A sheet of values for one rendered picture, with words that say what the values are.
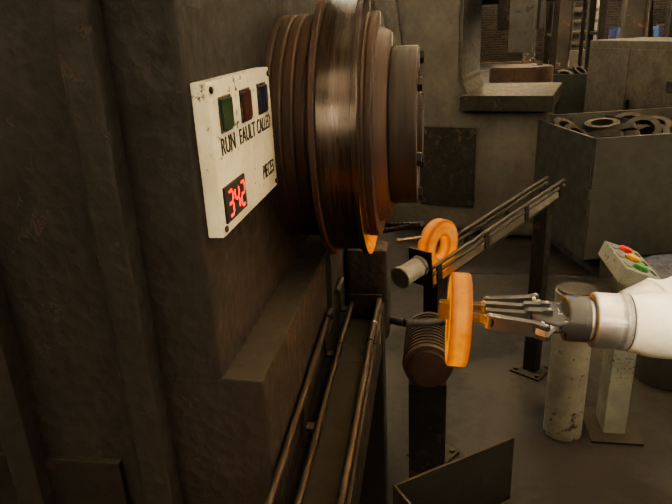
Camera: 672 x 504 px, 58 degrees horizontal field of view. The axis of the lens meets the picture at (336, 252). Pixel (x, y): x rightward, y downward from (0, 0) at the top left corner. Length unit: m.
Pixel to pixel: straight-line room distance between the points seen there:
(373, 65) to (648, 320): 0.57
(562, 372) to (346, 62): 1.36
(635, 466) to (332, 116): 1.56
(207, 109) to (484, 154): 3.21
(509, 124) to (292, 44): 2.85
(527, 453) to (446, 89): 2.36
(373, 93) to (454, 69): 2.83
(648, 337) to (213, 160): 0.70
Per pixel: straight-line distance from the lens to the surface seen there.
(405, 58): 1.05
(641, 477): 2.11
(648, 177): 3.37
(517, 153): 3.80
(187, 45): 0.71
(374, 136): 0.96
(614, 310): 1.02
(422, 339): 1.58
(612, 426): 2.23
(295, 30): 1.04
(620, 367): 2.11
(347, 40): 0.97
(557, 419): 2.13
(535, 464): 2.07
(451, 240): 1.73
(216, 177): 0.71
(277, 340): 0.88
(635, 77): 5.28
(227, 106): 0.74
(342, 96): 0.92
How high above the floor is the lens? 1.29
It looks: 20 degrees down
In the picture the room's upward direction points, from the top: 3 degrees counter-clockwise
